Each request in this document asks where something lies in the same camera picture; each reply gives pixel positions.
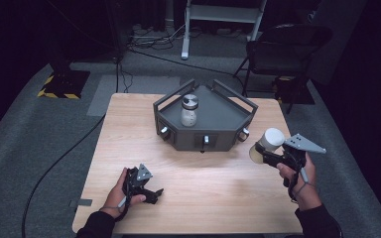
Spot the glass jar with silver lid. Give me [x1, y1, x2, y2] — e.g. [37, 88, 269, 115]
[180, 93, 200, 128]

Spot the thick black floor cable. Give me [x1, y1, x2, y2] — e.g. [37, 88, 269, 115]
[21, 113, 107, 238]

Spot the person's right hand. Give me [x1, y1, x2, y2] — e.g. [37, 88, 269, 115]
[276, 152, 322, 212]

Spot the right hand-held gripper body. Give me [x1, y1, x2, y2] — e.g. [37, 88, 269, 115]
[271, 133, 327, 187]

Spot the thin black floor cable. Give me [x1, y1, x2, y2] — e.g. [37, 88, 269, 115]
[127, 49, 246, 80]

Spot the white metal stand frame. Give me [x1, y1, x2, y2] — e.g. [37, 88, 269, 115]
[180, 0, 269, 61]

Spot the bundle of floor cables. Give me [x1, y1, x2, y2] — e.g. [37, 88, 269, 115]
[125, 23, 188, 52]

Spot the glass jar with white lid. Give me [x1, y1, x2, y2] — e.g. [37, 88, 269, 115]
[248, 127, 287, 165]

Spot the grey tape strip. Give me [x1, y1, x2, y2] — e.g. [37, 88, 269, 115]
[68, 198, 93, 208]

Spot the grey wrist cord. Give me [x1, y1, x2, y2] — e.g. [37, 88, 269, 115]
[100, 194, 132, 222]
[287, 167, 317, 202]

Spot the black base with yellow stripes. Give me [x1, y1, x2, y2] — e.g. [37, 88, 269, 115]
[36, 69, 91, 100]

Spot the dark grey angular tray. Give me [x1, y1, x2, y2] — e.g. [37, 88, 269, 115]
[152, 77, 259, 154]

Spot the black folding chair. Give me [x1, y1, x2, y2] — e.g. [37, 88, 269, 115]
[232, 23, 333, 115]

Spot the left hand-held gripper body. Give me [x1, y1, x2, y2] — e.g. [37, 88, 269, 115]
[122, 163, 154, 198]

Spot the person's left hand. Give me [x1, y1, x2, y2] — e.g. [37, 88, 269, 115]
[99, 167, 147, 220]

